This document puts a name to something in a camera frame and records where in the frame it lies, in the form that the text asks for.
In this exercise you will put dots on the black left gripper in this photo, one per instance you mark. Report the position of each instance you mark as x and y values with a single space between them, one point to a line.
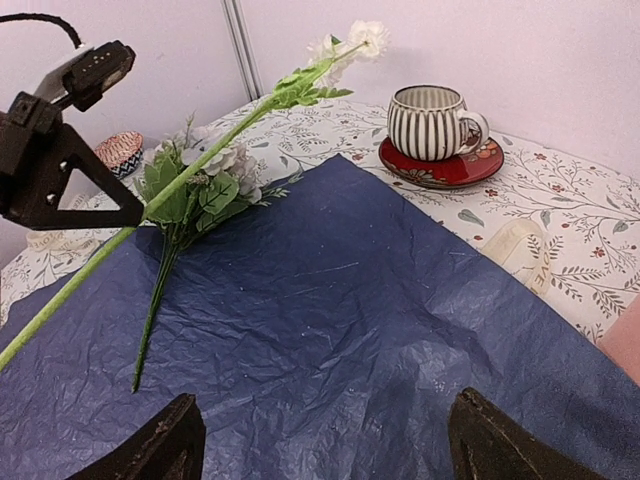
44 164

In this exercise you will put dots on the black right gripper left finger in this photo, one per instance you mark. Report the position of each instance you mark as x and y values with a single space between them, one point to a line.
169 446

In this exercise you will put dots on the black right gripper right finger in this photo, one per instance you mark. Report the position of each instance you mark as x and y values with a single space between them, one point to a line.
485 443

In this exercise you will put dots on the artificial flower bouquet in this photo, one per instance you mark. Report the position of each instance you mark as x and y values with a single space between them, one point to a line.
224 187

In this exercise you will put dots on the blue wrapping paper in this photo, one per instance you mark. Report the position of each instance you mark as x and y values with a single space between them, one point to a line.
323 337

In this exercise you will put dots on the cream printed ribbon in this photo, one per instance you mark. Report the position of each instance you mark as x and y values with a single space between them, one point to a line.
519 248

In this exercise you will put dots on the white poppy flower stem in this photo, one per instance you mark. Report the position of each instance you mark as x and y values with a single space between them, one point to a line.
366 40

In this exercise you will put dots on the pink vase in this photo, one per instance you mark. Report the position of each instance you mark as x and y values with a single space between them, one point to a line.
621 342

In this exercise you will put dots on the floral tablecloth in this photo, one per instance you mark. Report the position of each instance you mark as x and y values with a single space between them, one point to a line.
588 213

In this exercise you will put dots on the dark red saucer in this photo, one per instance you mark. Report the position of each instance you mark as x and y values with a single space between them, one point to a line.
458 171

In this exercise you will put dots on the striped ceramic cup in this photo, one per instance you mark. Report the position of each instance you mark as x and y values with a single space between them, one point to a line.
432 123

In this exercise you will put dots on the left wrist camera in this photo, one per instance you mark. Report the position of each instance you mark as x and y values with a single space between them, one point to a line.
80 79

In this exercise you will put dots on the left aluminium frame post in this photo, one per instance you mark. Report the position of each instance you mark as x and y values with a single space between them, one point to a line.
240 39

